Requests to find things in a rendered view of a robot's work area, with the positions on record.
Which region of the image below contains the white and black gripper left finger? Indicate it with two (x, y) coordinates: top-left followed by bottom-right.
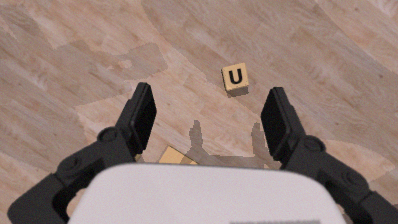
(7, 82), (157, 224)

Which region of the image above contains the tan square mat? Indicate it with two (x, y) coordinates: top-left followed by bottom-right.
(158, 145), (199, 164)

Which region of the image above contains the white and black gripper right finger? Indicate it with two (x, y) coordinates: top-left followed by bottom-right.
(261, 87), (398, 224)

